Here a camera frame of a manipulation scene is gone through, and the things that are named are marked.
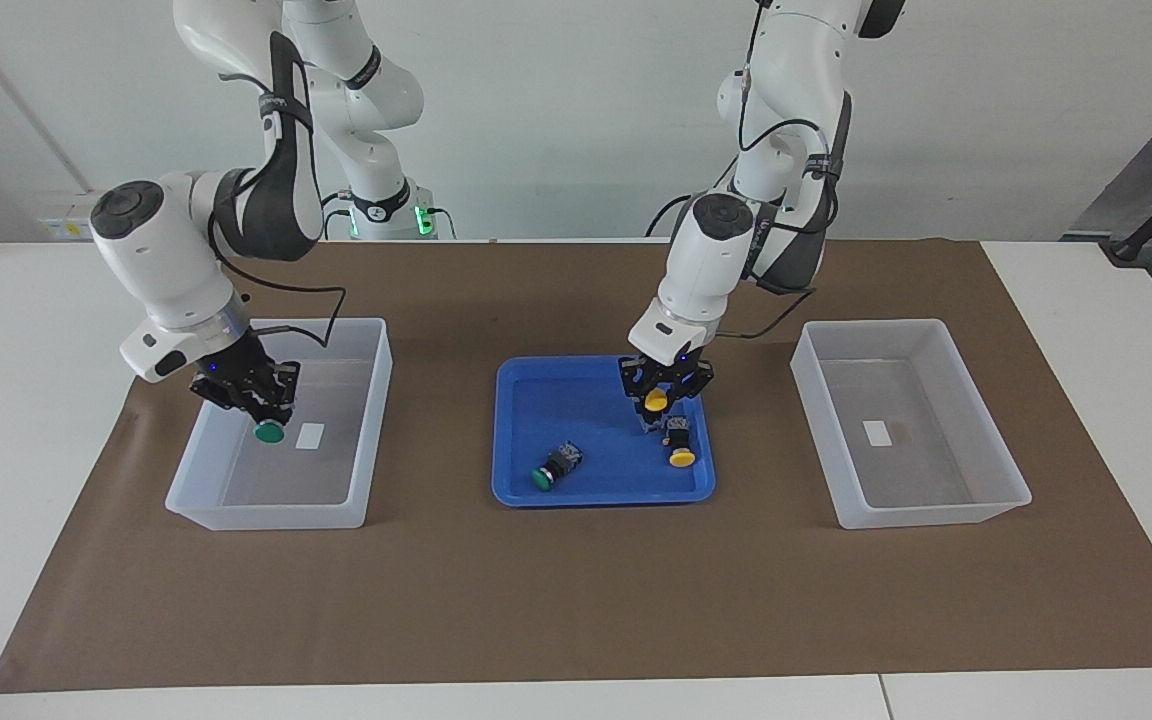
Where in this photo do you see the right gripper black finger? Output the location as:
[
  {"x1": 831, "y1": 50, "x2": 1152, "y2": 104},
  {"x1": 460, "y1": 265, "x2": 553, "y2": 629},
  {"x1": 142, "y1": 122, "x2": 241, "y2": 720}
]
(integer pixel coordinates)
[
  {"x1": 270, "y1": 361, "x2": 300, "y2": 427},
  {"x1": 188, "y1": 377, "x2": 263, "y2": 427}
]

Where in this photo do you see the blue plastic tray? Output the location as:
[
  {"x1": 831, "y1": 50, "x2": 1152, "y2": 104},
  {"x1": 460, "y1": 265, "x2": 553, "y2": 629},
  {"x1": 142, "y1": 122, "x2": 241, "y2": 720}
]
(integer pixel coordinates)
[{"x1": 492, "y1": 355, "x2": 717, "y2": 508}]

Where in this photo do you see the translucent white plastic box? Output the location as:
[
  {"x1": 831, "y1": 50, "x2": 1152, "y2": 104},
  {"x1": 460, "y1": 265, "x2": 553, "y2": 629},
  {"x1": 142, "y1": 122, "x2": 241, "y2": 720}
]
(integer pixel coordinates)
[
  {"x1": 165, "y1": 318, "x2": 394, "y2": 531},
  {"x1": 791, "y1": 319, "x2": 1033, "y2": 530}
]

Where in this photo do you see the brown paper table mat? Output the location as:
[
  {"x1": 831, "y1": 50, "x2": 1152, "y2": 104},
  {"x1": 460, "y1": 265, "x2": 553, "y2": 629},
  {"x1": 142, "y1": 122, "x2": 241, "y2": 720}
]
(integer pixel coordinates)
[{"x1": 0, "y1": 240, "x2": 1152, "y2": 693}]

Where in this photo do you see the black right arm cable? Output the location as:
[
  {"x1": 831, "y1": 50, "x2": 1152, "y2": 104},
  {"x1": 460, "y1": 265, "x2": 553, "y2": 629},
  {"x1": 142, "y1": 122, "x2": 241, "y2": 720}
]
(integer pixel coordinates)
[{"x1": 206, "y1": 60, "x2": 349, "y2": 349}]

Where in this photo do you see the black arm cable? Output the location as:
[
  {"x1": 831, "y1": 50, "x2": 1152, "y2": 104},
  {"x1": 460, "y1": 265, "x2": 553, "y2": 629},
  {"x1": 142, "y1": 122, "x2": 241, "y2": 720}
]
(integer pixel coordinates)
[
  {"x1": 714, "y1": 0, "x2": 843, "y2": 341},
  {"x1": 206, "y1": 60, "x2": 349, "y2": 349}
]

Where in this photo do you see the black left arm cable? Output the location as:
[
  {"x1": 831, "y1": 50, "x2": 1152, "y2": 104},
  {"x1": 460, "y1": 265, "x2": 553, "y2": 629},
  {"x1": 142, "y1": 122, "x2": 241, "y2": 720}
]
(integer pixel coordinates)
[{"x1": 714, "y1": 0, "x2": 843, "y2": 341}]

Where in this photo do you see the white wall power strip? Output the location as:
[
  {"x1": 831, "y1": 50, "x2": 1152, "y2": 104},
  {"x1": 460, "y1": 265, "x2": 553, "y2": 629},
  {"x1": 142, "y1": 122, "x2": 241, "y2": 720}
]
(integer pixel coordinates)
[{"x1": 36, "y1": 195, "x2": 105, "y2": 241}]

